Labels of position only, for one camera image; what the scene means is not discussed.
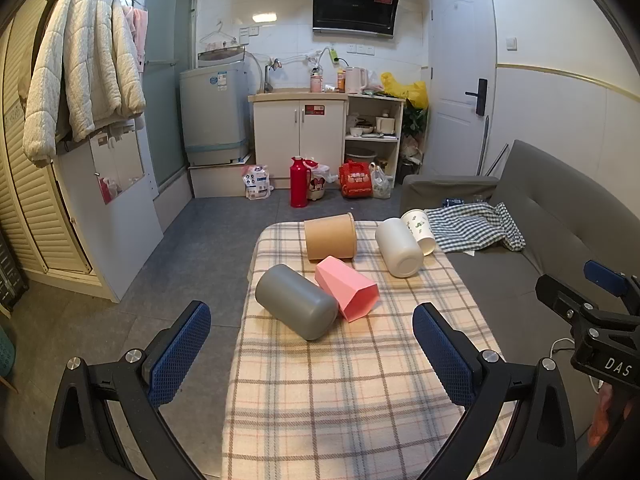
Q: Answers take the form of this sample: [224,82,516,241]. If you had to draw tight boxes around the white printed paper cup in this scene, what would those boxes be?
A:
[400,209,438,256]

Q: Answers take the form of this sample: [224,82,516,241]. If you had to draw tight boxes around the white detergent pouch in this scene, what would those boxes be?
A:
[242,164,273,200]

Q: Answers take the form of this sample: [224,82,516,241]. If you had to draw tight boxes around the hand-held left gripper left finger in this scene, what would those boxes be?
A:
[47,300,213,480]

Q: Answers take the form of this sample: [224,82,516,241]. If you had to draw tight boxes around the black door handle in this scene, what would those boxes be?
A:
[465,78,487,116]

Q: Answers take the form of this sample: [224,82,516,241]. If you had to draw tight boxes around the black range hood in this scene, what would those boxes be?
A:
[312,0,403,37]

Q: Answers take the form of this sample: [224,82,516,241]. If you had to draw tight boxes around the white padded jacket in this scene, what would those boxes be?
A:
[22,0,147,163]

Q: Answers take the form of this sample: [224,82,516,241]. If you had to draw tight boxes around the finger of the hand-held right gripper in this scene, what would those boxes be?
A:
[535,260,633,333]

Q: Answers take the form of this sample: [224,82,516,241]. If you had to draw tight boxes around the yellow plastic bag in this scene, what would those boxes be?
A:
[381,72,430,110]

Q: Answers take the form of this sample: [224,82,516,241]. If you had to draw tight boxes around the white sink cabinet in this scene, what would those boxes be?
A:
[248,90,349,188]

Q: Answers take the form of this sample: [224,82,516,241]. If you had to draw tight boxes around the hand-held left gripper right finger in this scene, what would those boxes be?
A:
[412,302,593,480]

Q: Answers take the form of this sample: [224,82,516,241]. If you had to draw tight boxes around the green checked cloth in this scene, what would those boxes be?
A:
[425,201,527,254]

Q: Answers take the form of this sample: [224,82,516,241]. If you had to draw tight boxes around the white cable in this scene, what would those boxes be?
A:
[550,337,603,393]

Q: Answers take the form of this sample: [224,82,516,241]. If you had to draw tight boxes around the white plastic cup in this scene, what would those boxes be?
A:
[375,217,424,278]

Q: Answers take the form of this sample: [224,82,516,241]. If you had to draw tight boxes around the wall mirror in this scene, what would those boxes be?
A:
[90,130,146,205]

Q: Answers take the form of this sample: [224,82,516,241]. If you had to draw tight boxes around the person's right hand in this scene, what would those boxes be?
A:
[586,381,624,449]

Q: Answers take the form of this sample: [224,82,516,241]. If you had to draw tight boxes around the white open shelf unit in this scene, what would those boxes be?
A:
[344,94,406,186]

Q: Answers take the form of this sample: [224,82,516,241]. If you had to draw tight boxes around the metal poles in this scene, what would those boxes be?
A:
[477,115,511,177]

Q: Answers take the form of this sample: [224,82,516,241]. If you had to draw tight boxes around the white closet panel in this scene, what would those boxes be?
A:
[54,125,166,304]

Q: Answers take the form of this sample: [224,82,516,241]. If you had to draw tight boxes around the dark crate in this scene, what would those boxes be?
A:
[0,232,30,318]

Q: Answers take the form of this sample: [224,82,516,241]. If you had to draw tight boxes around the red thermos flask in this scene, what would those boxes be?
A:
[290,156,307,208]

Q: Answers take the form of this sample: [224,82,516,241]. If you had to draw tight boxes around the green plant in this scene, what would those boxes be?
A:
[402,107,428,136]

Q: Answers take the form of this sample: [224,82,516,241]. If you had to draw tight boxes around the white electric kettle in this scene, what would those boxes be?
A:
[345,66,369,95]

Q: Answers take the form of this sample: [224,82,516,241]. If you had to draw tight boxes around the grey sofa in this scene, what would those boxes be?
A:
[399,140,640,480]

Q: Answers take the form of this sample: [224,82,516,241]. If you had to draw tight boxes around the white washing machine platform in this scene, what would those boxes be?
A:
[187,152,256,200]

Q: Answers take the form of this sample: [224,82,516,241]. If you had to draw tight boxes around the cartoon print bin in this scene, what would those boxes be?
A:
[304,159,338,202]

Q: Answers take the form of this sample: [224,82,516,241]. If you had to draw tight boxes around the brown paper cup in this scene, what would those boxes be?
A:
[304,213,359,262]

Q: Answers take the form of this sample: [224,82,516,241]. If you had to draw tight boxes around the louvred closet door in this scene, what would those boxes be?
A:
[0,10,93,276]

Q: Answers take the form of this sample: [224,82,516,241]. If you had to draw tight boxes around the grey plastic cup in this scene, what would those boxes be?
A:
[255,264,340,342]

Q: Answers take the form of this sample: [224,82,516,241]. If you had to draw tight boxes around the pink faceted cup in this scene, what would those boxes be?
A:
[315,255,381,323]

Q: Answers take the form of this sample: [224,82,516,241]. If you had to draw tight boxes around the plaid tablecloth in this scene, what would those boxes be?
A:
[221,220,516,480]

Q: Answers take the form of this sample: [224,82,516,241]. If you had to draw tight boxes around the white door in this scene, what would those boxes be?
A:
[427,0,497,178]

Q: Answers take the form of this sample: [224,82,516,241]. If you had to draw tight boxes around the red shopping bag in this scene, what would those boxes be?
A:
[338,160,373,199]

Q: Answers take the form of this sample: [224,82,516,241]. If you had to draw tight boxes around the white clothes hanger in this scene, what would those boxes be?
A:
[199,20,241,46]

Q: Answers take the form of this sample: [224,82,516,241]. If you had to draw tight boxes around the white plastic bag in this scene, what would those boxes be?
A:
[369,162,393,200]

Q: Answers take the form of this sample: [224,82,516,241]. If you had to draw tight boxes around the frosted glass door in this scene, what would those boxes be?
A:
[144,0,198,188]

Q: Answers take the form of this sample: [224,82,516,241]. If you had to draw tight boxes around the pink garment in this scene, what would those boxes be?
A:
[122,5,149,73]

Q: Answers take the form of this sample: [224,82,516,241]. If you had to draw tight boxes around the grey washing machine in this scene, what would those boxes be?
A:
[179,62,251,166]

